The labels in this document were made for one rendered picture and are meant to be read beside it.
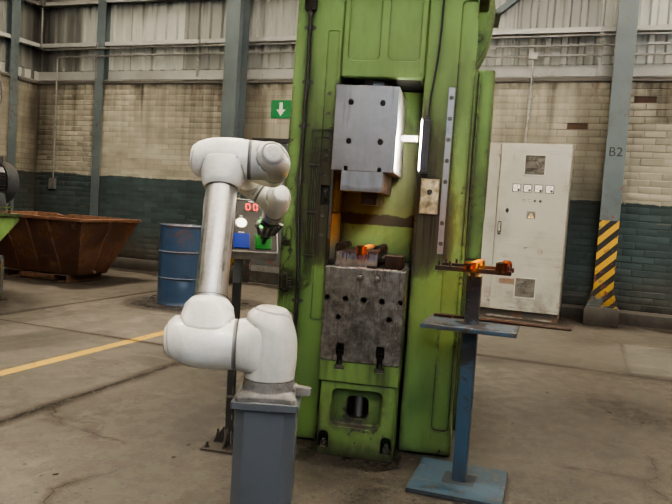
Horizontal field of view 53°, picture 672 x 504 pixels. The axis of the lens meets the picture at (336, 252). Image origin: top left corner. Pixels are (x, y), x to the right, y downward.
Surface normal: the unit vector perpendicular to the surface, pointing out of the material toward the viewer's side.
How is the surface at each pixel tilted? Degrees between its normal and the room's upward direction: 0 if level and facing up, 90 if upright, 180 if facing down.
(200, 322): 64
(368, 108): 90
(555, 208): 90
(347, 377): 90
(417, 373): 90
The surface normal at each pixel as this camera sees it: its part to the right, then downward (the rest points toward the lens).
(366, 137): -0.18, 0.05
